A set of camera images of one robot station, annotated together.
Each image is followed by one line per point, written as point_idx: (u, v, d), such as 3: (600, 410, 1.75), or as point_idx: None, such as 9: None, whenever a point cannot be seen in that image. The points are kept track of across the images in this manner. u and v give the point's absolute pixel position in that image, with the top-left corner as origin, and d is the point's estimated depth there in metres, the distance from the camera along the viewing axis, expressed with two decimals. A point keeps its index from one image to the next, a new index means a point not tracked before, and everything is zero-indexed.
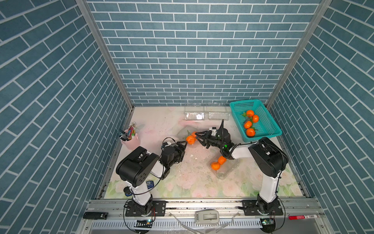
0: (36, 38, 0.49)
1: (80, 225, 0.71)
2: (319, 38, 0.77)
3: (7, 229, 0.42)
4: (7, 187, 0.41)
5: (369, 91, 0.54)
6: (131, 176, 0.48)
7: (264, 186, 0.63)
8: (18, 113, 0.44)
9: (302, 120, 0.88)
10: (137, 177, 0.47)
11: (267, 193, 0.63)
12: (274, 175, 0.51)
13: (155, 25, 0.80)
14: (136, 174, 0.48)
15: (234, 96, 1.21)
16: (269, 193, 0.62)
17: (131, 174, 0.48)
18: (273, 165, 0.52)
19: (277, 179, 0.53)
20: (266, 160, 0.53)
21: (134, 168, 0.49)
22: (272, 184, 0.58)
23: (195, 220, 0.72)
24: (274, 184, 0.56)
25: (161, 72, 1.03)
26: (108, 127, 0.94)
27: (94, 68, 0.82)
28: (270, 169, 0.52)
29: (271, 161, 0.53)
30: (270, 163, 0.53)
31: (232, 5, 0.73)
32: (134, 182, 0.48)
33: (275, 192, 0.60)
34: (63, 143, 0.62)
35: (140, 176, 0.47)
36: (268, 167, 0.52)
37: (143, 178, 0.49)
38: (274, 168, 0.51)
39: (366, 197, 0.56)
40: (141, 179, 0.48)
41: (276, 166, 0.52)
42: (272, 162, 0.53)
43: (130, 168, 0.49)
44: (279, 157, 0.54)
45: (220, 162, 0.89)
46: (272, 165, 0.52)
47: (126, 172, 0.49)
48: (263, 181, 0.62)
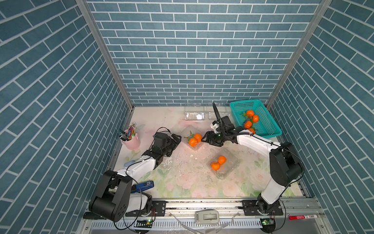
0: (36, 38, 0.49)
1: (80, 225, 0.71)
2: (319, 38, 0.77)
3: (7, 229, 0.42)
4: (7, 187, 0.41)
5: (369, 91, 0.54)
6: (109, 214, 0.41)
7: (268, 189, 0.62)
8: (18, 113, 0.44)
9: (302, 120, 0.88)
10: (114, 214, 0.41)
11: (270, 196, 0.63)
12: (285, 185, 0.49)
13: (154, 25, 0.80)
14: (113, 212, 0.41)
15: (234, 96, 1.21)
16: (271, 197, 0.62)
17: (108, 212, 0.41)
18: (289, 177, 0.48)
19: None
20: (285, 170, 0.48)
21: (109, 205, 0.42)
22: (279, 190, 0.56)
23: (195, 221, 0.72)
24: (281, 190, 0.55)
25: (161, 72, 1.03)
26: (108, 127, 0.94)
27: (94, 68, 0.82)
28: (284, 179, 0.49)
29: (289, 172, 0.48)
30: (286, 175, 0.48)
31: (232, 5, 0.72)
32: (115, 218, 0.41)
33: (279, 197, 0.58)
34: (63, 143, 0.62)
35: (118, 209, 0.41)
36: (283, 177, 0.49)
37: (125, 204, 0.43)
38: (289, 180, 0.48)
39: (366, 198, 0.56)
40: (123, 207, 0.43)
41: (291, 178, 0.48)
42: (289, 173, 0.48)
43: (104, 206, 0.42)
44: (295, 169, 0.50)
45: (220, 162, 0.89)
46: (289, 177, 0.48)
47: (102, 211, 0.42)
48: (269, 185, 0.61)
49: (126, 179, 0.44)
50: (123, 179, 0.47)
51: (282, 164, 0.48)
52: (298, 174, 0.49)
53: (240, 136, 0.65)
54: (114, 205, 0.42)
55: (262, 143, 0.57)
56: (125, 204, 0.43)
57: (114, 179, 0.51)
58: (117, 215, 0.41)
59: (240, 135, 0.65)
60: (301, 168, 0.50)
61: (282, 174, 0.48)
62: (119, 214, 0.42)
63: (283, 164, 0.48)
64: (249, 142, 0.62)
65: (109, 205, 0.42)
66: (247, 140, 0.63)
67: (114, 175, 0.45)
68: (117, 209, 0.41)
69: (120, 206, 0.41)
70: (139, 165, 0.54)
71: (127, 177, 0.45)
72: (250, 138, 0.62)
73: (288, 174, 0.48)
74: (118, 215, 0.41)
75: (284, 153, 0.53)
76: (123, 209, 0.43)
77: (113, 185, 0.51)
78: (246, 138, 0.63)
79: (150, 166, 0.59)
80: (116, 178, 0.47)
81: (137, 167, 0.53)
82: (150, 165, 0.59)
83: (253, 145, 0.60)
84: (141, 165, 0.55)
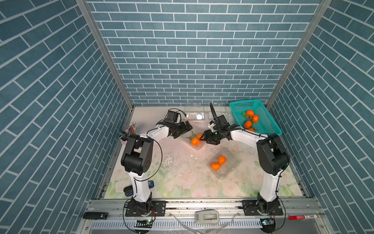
0: (36, 38, 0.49)
1: (80, 225, 0.71)
2: (319, 38, 0.77)
3: (7, 229, 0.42)
4: (7, 187, 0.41)
5: (369, 91, 0.54)
6: (138, 168, 0.52)
7: (264, 184, 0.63)
8: (18, 113, 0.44)
9: (302, 120, 0.88)
10: (142, 167, 0.51)
11: (267, 192, 0.64)
12: (272, 173, 0.53)
13: (154, 25, 0.80)
14: (141, 165, 0.51)
15: (234, 96, 1.21)
16: (269, 193, 0.63)
17: (137, 166, 0.52)
18: (276, 166, 0.52)
19: (277, 177, 0.54)
20: (271, 159, 0.52)
21: (136, 161, 0.52)
22: (272, 183, 0.58)
23: (195, 221, 0.72)
24: (274, 182, 0.57)
25: (161, 72, 1.03)
26: (108, 127, 0.94)
27: (94, 68, 0.82)
28: (271, 168, 0.53)
29: (274, 161, 0.52)
30: (272, 164, 0.52)
31: (232, 5, 0.73)
32: (143, 170, 0.51)
33: (276, 191, 0.61)
34: (63, 143, 0.62)
35: (145, 163, 0.51)
36: (270, 165, 0.53)
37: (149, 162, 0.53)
38: (275, 168, 0.52)
39: (366, 198, 0.56)
40: (148, 163, 0.52)
41: (278, 166, 0.52)
42: (275, 162, 0.53)
43: (133, 162, 0.52)
44: (282, 158, 0.54)
45: (220, 162, 0.89)
46: (275, 165, 0.52)
47: (131, 165, 0.52)
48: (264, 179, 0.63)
49: (149, 140, 0.53)
50: (146, 139, 0.56)
51: (269, 152, 0.52)
52: (285, 164, 0.53)
53: (233, 132, 0.71)
54: (141, 160, 0.52)
55: (251, 136, 0.62)
56: (150, 160, 0.53)
57: (138, 140, 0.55)
58: (144, 168, 0.51)
59: (233, 130, 0.72)
60: (288, 158, 0.54)
61: (269, 163, 0.53)
62: (146, 168, 0.51)
63: (269, 153, 0.52)
64: (241, 137, 0.67)
65: (137, 161, 0.52)
66: (238, 135, 0.69)
67: (137, 137, 0.54)
68: (144, 164, 0.51)
69: (146, 161, 0.51)
70: (156, 131, 0.62)
71: (150, 138, 0.54)
72: (241, 132, 0.68)
73: (274, 163, 0.52)
74: (145, 168, 0.51)
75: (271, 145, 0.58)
76: (149, 165, 0.53)
77: (137, 145, 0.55)
78: (238, 133, 0.69)
79: (164, 134, 0.67)
80: (139, 140, 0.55)
81: (155, 131, 0.62)
82: (165, 132, 0.68)
83: (244, 139, 0.66)
84: (158, 131, 0.63)
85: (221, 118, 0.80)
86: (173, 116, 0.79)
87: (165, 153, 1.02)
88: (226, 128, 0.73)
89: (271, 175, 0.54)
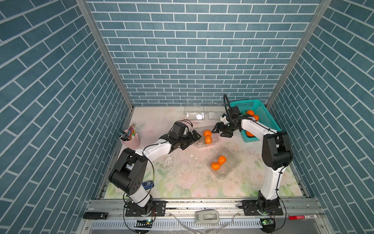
0: (36, 38, 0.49)
1: (80, 225, 0.71)
2: (319, 38, 0.77)
3: (7, 229, 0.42)
4: (7, 187, 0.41)
5: (369, 91, 0.54)
6: (124, 187, 0.46)
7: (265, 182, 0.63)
8: (18, 113, 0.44)
9: (302, 120, 0.88)
10: (129, 188, 0.45)
11: (267, 189, 0.65)
12: (271, 167, 0.56)
13: (155, 26, 0.80)
14: (127, 186, 0.45)
15: (234, 96, 1.21)
16: (269, 190, 0.64)
17: (123, 185, 0.46)
18: (276, 160, 0.54)
19: (278, 173, 0.57)
20: (273, 153, 0.54)
21: (123, 180, 0.46)
22: (272, 179, 0.60)
23: (195, 221, 0.72)
24: (275, 179, 0.59)
25: (161, 72, 1.03)
26: (108, 127, 0.94)
27: (94, 68, 0.82)
28: (271, 162, 0.56)
29: (276, 156, 0.54)
30: (273, 157, 0.54)
31: (232, 5, 0.73)
32: (129, 191, 0.45)
33: (276, 190, 0.62)
34: (63, 143, 0.62)
35: (133, 184, 0.45)
36: (270, 159, 0.56)
37: (139, 183, 0.47)
38: (275, 163, 0.54)
39: (366, 197, 0.56)
40: (137, 185, 0.46)
41: (278, 162, 0.54)
42: (277, 157, 0.55)
43: (121, 181, 0.46)
44: (284, 154, 0.55)
45: (220, 162, 0.89)
46: (275, 160, 0.54)
47: (118, 185, 0.47)
48: (265, 178, 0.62)
49: (143, 159, 0.47)
50: (140, 158, 0.50)
51: (273, 147, 0.54)
52: (287, 160, 0.55)
53: (243, 121, 0.73)
54: (130, 180, 0.46)
55: (260, 128, 0.63)
56: (140, 181, 0.47)
57: (131, 156, 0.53)
58: (131, 189, 0.45)
59: (244, 119, 0.73)
60: (291, 156, 0.55)
61: (270, 156, 0.55)
62: (133, 189, 0.45)
63: (273, 148, 0.54)
64: (250, 126, 0.69)
65: (125, 180, 0.46)
66: (248, 125, 0.70)
67: (132, 153, 0.48)
68: (132, 184, 0.45)
69: (135, 182, 0.45)
70: (154, 148, 0.56)
71: (144, 158, 0.47)
72: (252, 123, 0.68)
73: (275, 157, 0.54)
74: (132, 189, 0.45)
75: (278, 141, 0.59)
76: (138, 186, 0.48)
77: (130, 162, 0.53)
78: (248, 123, 0.70)
79: (165, 150, 0.61)
80: (133, 156, 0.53)
81: (153, 148, 0.55)
82: (165, 149, 0.61)
83: (252, 129, 0.68)
84: (156, 149, 0.56)
85: (234, 108, 0.83)
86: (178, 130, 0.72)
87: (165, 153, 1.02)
88: (237, 115, 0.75)
89: (272, 170, 0.58)
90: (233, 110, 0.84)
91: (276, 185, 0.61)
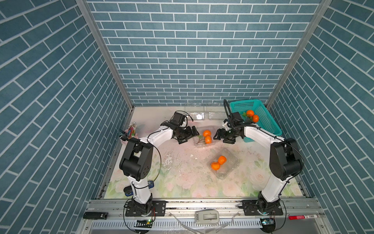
0: (36, 38, 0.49)
1: (80, 225, 0.71)
2: (319, 38, 0.77)
3: (7, 229, 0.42)
4: (7, 187, 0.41)
5: (369, 91, 0.54)
6: (135, 173, 0.50)
7: (268, 185, 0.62)
8: (18, 113, 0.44)
9: (302, 120, 0.88)
10: (140, 173, 0.49)
11: (270, 193, 0.64)
12: (281, 177, 0.51)
13: (154, 25, 0.80)
14: (139, 171, 0.49)
15: (234, 96, 1.21)
16: (271, 194, 0.63)
17: (134, 171, 0.50)
18: (287, 170, 0.50)
19: (285, 182, 0.52)
20: (283, 163, 0.50)
21: (134, 165, 0.50)
22: (278, 186, 0.57)
23: (195, 221, 0.72)
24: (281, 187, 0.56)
25: (161, 72, 1.03)
26: (108, 127, 0.94)
27: (94, 68, 0.82)
28: (280, 172, 0.51)
29: (286, 165, 0.50)
30: (284, 167, 0.50)
31: (232, 5, 0.73)
32: (140, 176, 0.49)
33: (279, 194, 0.60)
34: (63, 143, 0.62)
35: (143, 169, 0.49)
36: (280, 169, 0.51)
37: (148, 168, 0.51)
38: (286, 174, 0.49)
39: (366, 197, 0.56)
40: (146, 170, 0.50)
41: (289, 172, 0.50)
42: (287, 166, 0.50)
43: (131, 167, 0.50)
44: (294, 164, 0.51)
45: (220, 162, 0.89)
46: (286, 170, 0.50)
47: (129, 170, 0.50)
48: (269, 182, 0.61)
49: (149, 146, 0.50)
50: (146, 145, 0.53)
51: (282, 157, 0.50)
52: (297, 170, 0.51)
53: (246, 128, 0.69)
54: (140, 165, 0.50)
55: (266, 136, 0.59)
56: (148, 166, 0.51)
57: (138, 145, 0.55)
58: (142, 174, 0.49)
59: (248, 126, 0.69)
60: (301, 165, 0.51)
61: (280, 166, 0.51)
62: (144, 174, 0.49)
63: (282, 157, 0.50)
64: (254, 134, 0.65)
65: (135, 166, 0.50)
66: (252, 132, 0.66)
67: (137, 142, 0.51)
68: (142, 169, 0.49)
69: (145, 166, 0.49)
70: (158, 134, 0.59)
71: (150, 144, 0.51)
72: (256, 130, 0.65)
73: (286, 167, 0.50)
74: (143, 174, 0.49)
75: (287, 148, 0.55)
76: (147, 171, 0.51)
77: (137, 149, 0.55)
78: (252, 131, 0.65)
79: (168, 136, 0.64)
80: (139, 144, 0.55)
81: (157, 135, 0.58)
82: (169, 134, 0.64)
83: (258, 137, 0.63)
84: (160, 134, 0.60)
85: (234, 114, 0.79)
86: (179, 118, 0.76)
87: (165, 153, 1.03)
88: (240, 123, 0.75)
89: (279, 179, 0.53)
90: (234, 116, 0.80)
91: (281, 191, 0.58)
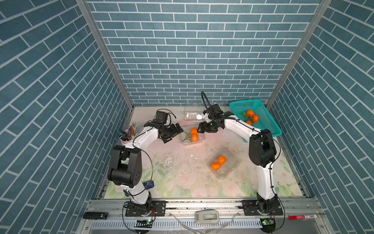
0: (36, 38, 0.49)
1: (80, 225, 0.71)
2: (319, 38, 0.77)
3: (7, 229, 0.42)
4: (7, 187, 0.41)
5: (369, 91, 0.54)
6: (127, 181, 0.47)
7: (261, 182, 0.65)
8: (18, 113, 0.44)
9: (302, 120, 0.88)
10: (132, 180, 0.47)
11: (264, 189, 0.65)
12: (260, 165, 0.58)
13: (154, 25, 0.80)
14: (131, 178, 0.47)
15: (234, 96, 1.21)
16: (266, 190, 0.64)
17: (126, 179, 0.47)
18: (263, 158, 0.57)
19: (268, 169, 0.59)
20: (259, 152, 0.56)
21: (124, 174, 0.47)
22: (265, 175, 0.60)
23: (195, 221, 0.72)
24: (267, 176, 0.60)
25: (161, 72, 1.03)
26: (107, 127, 0.93)
27: (94, 68, 0.82)
28: (258, 160, 0.58)
29: (263, 154, 0.56)
30: (261, 156, 0.56)
31: (232, 5, 0.73)
32: (133, 183, 0.47)
33: (271, 187, 0.63)
34: (63, 143, 0.62)
35: (135, 175, 0.47)
36: (258, 158, 0.57)
37: (139, 175, 0.49)
38: (263, 161, 0.56)
39: (366, 197, 0.56)
40: (138, 177, 0.48)
41: (265, 159, 0.57)
42: (263, 154, 0.56)
43: (121, 176, 0.47)
44: (269, 151, 0.58)
45: (220, 162, 0.89)
46: (263, 158, 0.56)
47: (120, 180, 0.47)
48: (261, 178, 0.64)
49: (136, 150, 0.48)
50: (132, 150, 0.50)
51: (259, 146, 0.56)
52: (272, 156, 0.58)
53: (227, 121, 0.72)
54: (131, 172, 0.47)
55: (245, 128, 0.64)
56: (140, 171, 0.49)
57: (123, 152, 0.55)
58: (135, 181, 0.47)
59: (228, 119, 0.72)
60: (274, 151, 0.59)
61: (257, 155, 0.57)
62: (137, 180, 0.48)
63: (259, 146, 0.56)
64: (234, 126, 0.69)
65: (126, 174, 0.47)
66: (232, 124, 0.70)
67: (122, 148, 0.48)
68: (134, 176, 0.47)
69: (136, 172, 0.47)
70: (144, 137, 0.57)
71: (136, 149, 0.49)
72: (235, 123, 0.68)
73: (262, 156, 0.56)
74: (136, 180, 0.47)
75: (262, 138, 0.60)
76: (139, 176, 0.49)
77: (123, 156, 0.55)
78: (233, 124, 0.69)
79: (154, 136, 0.62)
80: (125, 151, 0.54)
81: (142, 139, 0.56)
82: (155, 134, 0.62)
83: (237, 129, 0.67)
84: (146, 136, 0.58)
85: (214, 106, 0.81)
86: (162, 117, 0.74)
87: (165, 153, 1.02)
88: (220, 115, 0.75)
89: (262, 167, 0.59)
90: (213, 108, 0.82)
91: (270, 182, 0.62)
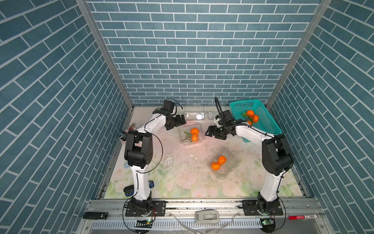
0: (36, 38, 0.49)
1: (81, 225, 0.72)
2: (319, 38, 0.77)
3: (7, 229, 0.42)
4: (7, 187, 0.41)
5: (369, 91, 0.54)
6: (140, 161, 0.55)
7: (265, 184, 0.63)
8: (18, 113, 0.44)
9: (302, 120, 0.88)
10: (145, 160, 0.54)
11: (268, 192, 0.64)
12: (274, 173, 0.53)
13: (154, 25, 0.80)
14: (144, 158, 0.54)
15: (234, 96, 1.21)
16: (270, 192, 0.63)
17: (140, 159, 0.54)
18: (278, 166, 0.52)
19: (279, 177, 0.54)
20: (274, 159, 0.51)
21: (138, 154, 0.55)
22: (273, 182, 0.58)
23: (195, 221, 0.72)
24: (276, 183, 0.57)
25: (161, 72, 1.03)
26: (107, 127, 0.93)
27: (94, 68, 0.82)
28: (273, 167, 0.53)
29: (278, 161, 0.52)
30: (276, 163, 0.51)
31: (232, 5, 0.73)
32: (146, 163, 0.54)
33: (276, 192, 0.61)
34: (63, 143, 0.62)
35: (148, 155, 0.54)
36: (272, 165, 0.53)
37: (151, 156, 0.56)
38: (278, 169, 0.51)
39: (366, 197, 0.56)
40: (149, 158, 0.55)
41: (281, 167, 0.52)
42: (278, 162, 0.52)
43: (136, 155, 0.55)
44: (285, 159, 0.53)
45: (220, 162, 0.89)
46: (278, 165, 0.51)
47: (135, 159, 0.55)
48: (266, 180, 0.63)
49: (148, 134, 0.55)
50: (145, 134, 0.57)
51: (273, 153, 0.52)
52: (289, 165, 0.53)
53: (238, 127, 0.70)
54: (144, 152, 0.54)
55: (257, 134, 0.61)
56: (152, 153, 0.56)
57: (137, 135, 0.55)
58: (147, 161, 0.54)
59: (239, 126, 0.70)
60: (291, 159, 0.53)
61: (272, 162, 0.52)
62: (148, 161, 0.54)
63: (274, 153, 0.52)
64: (246, 132, 0.66)
65: (139, 154, 0.55)
66: (244, 131, 0.67)
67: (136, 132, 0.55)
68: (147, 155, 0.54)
69: (148, 153, 0.54)
70: (153, 123, 0.63)
71: (149, 133, 0.55)
72: (247, 129, 0.66)
73: (277, 163, 0.52)
74: (148, 160, 0.54)
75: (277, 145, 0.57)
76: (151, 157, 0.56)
77: (137, 139, 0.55)
78: (245, 130, 0.66)
79: (162, 123, 0.68)
80: (138, 135, 0.57)
81: (153, 125, 0.62)
82: (163, 122, 0.68)
83: (249, 135, 0.64)
84: (155, 123, 0.63)
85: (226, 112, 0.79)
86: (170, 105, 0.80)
87: (165, 153, 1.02)
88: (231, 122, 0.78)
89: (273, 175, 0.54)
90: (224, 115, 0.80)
91: (276, 187, 0.59)
